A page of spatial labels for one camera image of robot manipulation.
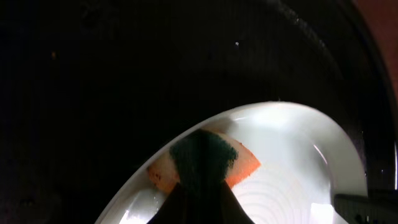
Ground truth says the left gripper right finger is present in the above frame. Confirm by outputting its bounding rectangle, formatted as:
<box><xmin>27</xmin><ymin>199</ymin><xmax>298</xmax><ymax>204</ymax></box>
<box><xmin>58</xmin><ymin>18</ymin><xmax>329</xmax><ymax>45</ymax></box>
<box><xmin>220</xmin><ymin>181</ymin><xmax>254</xmax><ymax>224</ymax></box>

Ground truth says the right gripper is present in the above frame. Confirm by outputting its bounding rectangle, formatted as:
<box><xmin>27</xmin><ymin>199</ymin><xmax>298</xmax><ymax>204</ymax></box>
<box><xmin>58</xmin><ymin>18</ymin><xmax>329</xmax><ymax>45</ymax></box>
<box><xmin>334</xmin><ymin>142</ymin><xmax>397</xmax><ymax>224</ymax></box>

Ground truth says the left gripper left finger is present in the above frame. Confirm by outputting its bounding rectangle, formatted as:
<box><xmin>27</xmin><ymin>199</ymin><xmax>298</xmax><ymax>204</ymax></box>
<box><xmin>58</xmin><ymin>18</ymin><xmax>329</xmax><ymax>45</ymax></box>
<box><xmin>147</xmin><ymin>184</ymin><xmax>187</xmax><ymax>224</ymax></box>

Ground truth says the green yellow sponge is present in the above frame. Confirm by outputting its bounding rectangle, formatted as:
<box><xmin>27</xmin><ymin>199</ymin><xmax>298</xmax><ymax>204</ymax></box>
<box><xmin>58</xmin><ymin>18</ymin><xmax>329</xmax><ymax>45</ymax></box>
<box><xmin>147</xmin><ymin>129</ymin><xmax>261</xmax><ymax>197</ymax></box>

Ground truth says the light blue plate top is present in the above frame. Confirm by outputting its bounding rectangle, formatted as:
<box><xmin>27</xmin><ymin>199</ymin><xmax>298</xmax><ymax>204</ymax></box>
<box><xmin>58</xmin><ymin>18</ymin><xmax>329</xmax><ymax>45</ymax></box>
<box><xmin>97</xmin><ymin>102</ymin><xmax>368</xmax><ymax>223</ymax></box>

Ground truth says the black round tray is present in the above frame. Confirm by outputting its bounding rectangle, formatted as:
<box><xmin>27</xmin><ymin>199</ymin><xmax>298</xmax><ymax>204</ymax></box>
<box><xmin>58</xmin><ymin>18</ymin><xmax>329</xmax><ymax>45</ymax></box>
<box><xmin>1</xmin><ymin>1</ymin><xmax>397</xmax><ymax>223</ymax></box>

